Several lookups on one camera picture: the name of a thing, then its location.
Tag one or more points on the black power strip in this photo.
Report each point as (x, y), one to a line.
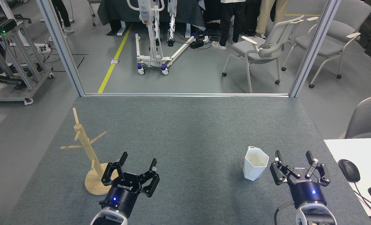
(196, 44)

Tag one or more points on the white power strip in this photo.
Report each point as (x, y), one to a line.
(44, 47)

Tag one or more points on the person in black trousers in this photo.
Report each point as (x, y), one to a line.
(62, 12)

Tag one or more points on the white desk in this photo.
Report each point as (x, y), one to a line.
(360, 150)

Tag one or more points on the dark cloth covered table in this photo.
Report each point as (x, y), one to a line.
(123, 11)

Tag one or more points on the grey shell chair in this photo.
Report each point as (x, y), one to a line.
(370, 118)

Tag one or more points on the grey padded armchair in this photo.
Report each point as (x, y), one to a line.
(329, 45)

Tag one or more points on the white faceted cup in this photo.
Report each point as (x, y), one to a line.
(254, 168)

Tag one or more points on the silver frame post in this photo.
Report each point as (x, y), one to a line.
(62, 47)
(313, 47)

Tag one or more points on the metal frame cart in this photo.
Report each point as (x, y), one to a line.
(4, 91)

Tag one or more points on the silver frame crossbar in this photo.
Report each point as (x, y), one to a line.
(185, 94)

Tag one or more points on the metal floor socket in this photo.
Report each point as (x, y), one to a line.
(115, 61)

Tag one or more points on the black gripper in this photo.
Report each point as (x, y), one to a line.
(123, 192)
(307, 190)

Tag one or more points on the black computer mouse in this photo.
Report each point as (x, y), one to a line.
(349, 170)

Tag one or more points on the white wheeled stand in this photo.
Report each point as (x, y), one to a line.
(146, 14)

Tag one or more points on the wooden cup rack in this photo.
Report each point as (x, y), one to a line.
(98, 182)

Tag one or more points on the person in beige trousers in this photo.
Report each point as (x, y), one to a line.
(266, 15)

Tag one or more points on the person in dark trousers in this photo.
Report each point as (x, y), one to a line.
(232, 18)

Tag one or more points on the grey mesh-back chair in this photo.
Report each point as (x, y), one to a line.
(246, 50)

